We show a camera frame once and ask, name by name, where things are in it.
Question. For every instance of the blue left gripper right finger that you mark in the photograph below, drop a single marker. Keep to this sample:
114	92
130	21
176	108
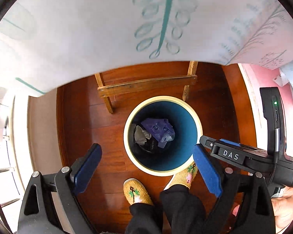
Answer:
207	170

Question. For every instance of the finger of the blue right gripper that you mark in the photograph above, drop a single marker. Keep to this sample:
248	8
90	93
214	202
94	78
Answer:
230	143

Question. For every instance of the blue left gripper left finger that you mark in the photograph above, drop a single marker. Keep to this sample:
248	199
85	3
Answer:
83	169

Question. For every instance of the purple plastic bag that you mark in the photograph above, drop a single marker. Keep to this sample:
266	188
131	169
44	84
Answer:
160	129

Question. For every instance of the white tissue paper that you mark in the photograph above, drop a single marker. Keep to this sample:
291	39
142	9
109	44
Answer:
141	136

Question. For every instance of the round blue trash bin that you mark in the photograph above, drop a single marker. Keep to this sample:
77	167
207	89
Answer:
177	154

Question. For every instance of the person's right hand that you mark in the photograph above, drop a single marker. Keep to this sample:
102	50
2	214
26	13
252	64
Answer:
283	209

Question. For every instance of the right yellow knitted slipper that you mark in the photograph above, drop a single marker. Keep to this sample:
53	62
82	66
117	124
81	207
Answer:
184	177

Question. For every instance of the yellow knitted slipper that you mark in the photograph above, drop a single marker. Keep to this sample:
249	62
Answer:
135	192
184	177

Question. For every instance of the black trousers legs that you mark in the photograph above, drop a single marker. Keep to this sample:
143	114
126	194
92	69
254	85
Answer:
184	211

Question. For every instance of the left yellow knitted slipper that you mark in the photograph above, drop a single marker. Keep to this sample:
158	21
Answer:
135	192

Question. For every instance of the pink bed sheet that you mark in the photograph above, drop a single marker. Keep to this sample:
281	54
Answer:
272	106

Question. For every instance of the window with metal bars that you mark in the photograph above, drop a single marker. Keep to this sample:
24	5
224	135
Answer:
10	193

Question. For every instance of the leaf-print white blue tablecloth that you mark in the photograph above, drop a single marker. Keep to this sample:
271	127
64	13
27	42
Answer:
47	43

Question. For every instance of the wooden table frame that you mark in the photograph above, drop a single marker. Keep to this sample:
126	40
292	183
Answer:
105	92

